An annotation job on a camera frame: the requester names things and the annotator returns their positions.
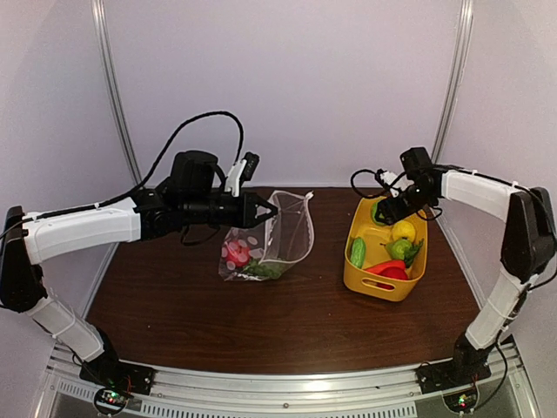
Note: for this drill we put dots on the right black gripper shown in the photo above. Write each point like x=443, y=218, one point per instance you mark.
x=392, y=213

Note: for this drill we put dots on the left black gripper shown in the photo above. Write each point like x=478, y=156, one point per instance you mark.
x=245, y=212

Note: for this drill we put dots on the green toy apple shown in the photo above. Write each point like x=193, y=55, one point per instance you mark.
x=373, y=213

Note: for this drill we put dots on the yellow toy lemon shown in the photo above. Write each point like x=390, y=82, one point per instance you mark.
x=403, y=230

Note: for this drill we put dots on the clear zip top bag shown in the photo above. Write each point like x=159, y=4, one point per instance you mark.
x=287, y=238

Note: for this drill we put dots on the green toy cucumber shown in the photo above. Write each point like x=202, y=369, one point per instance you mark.
x=357, y=255

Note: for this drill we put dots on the red toy apple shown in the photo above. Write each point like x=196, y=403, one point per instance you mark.
x=237, y=254

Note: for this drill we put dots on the orange toy carrot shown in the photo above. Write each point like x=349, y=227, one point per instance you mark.
x=379, y=268

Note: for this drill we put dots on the red toy pepper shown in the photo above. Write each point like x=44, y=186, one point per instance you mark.
x=394, y=273

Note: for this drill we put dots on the green toy grapes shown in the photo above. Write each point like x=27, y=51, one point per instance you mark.
x=263, y=270

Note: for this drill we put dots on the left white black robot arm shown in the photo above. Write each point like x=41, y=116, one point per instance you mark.
x=197, y=192

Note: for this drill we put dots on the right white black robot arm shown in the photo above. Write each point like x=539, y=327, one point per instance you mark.
x=529, y=242

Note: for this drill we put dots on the yellow plastic basket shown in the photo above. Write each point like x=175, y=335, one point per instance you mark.
x=376, y=238

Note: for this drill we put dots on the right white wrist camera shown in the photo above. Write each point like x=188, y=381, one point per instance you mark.
x=393, y=183

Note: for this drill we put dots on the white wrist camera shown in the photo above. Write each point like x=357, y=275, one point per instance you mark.
x=393, y=183
x=241, y=172

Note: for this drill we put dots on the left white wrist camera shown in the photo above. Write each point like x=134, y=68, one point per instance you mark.
x=241, y=172

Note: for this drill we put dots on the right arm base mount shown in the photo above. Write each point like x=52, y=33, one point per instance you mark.
x=467, y=365

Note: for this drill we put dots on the aluminium front rail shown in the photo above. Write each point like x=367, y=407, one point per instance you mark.
x=388, y=392

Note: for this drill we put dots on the right aluminium frame post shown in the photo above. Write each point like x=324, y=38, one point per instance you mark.
x=464, y=31

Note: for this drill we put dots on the aluminium frame post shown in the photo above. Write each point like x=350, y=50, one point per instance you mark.
x=110, y=76
x=464, y=31

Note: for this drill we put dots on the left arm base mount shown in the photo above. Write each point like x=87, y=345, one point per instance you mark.
x=109, y=371

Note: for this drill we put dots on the left aluminium frame post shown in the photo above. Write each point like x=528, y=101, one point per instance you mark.
x=110, y=76

